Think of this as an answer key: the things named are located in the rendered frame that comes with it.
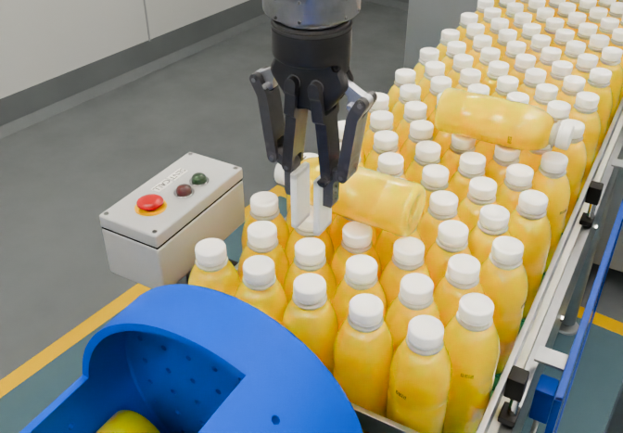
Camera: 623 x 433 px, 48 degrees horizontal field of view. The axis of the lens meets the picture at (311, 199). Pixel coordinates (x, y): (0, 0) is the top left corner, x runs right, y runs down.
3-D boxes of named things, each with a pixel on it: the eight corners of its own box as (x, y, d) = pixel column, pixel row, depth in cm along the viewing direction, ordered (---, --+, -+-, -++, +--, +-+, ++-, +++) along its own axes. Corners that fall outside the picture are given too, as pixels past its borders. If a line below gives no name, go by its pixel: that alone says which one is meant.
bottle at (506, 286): (451, 361, 98) (468, 258, 88) (474, 333, 103) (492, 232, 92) (498, 384, 94) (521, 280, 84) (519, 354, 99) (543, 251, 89)
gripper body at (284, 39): (249, 19, 62) (254, 111, 68) (333, 36, 59) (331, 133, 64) (292, -4, 68) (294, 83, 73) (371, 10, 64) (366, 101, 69)
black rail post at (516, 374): (497, 421, 89) (506, 378, 85) (503, 405, 92) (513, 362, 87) (514, 428, 89) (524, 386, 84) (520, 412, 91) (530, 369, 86)
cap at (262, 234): (251, 251, 89) (250, 240, 88) (244, 234, 92) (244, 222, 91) (280, 245, 90) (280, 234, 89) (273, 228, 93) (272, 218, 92)
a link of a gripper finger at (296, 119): (298, 82, 65) (285, 77, 66) (286, 177, 72) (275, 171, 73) (317, 67, 68) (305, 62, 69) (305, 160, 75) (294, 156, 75)
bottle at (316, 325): (299, 371, 96) (298, 267, 86) (345, 390, 94) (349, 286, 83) (273, 407, 91) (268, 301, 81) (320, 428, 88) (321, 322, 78)
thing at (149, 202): (132, 210, 94) (130, 202, 94) (149, 197, 97) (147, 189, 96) (152, 217, 93) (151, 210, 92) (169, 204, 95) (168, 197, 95)
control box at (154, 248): (109, 272, 99) (96, 213, 93) (195, 204, 113) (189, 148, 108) (164, 295, 95) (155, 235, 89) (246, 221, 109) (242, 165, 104)
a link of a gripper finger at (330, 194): (329, 158, 72) (355, 166, 70) (328, 198, 74) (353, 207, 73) (323, 164, 70) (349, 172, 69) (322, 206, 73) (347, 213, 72)
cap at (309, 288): (303, 280, 84) (303, 268, 83) (331, 290, 83) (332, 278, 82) (286, 299, 82) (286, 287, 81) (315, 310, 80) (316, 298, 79)
